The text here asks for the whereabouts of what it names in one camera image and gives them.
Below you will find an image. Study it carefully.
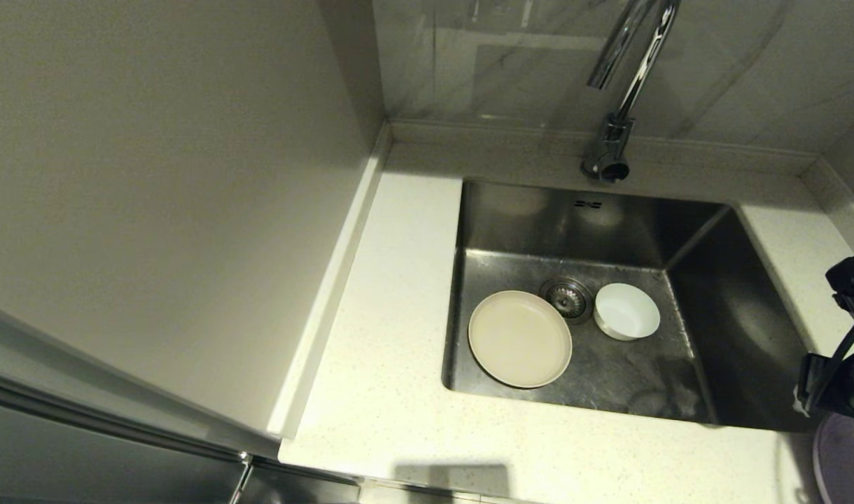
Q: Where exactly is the purple plastic plate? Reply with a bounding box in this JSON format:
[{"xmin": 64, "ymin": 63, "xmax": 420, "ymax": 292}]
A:
[{"xmin": 812, "ymin": 413, "xmax": 854, "ymax": 504}]

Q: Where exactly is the white bowl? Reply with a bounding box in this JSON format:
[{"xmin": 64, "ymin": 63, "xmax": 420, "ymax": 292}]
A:
[{"xmin": 594, "ymin": 282, "xmax": 662, "ymax": 342}]

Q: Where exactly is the beige plastic plate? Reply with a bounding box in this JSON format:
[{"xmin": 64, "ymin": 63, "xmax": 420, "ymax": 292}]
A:
[{"xmin": 468, "ymin": 290, "xmax": 574, "ymax": 390}]

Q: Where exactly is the stainless steel sink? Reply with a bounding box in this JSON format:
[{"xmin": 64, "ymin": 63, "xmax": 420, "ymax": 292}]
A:
[{"xmin": 441, "ymin": 175, "xmax": 820, "ymax": 433}]

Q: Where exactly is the round metal drain strainer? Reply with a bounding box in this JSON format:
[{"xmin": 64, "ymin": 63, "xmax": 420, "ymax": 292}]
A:
[{"xmin": 539, "ymin": 276, "xmax": 596, "ymax": 325}]

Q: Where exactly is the chrome gooseneck faucet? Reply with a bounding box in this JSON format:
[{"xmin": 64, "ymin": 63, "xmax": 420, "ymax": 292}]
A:
[{"xmin": 582, "ymin": 0, "xmax": 683, "ymax": 184}]

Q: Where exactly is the beige tall cabinet side panel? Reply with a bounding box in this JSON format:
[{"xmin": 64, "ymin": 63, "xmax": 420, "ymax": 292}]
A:
[{"xmin": 0, "ymin": 0, "xmax": 389, "ymax": 442}]

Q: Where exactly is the steel appliance door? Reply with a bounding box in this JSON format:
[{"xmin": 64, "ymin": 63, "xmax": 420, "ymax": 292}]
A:
[{"xmin": 0, "ymin": 374, "xmax": 361, "ymax": 504}]

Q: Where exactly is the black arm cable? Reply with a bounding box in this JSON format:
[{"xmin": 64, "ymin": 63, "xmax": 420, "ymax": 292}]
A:
[{"xmin": 808, "ymin": 325, "xmax": 854, "ymax": 414}]

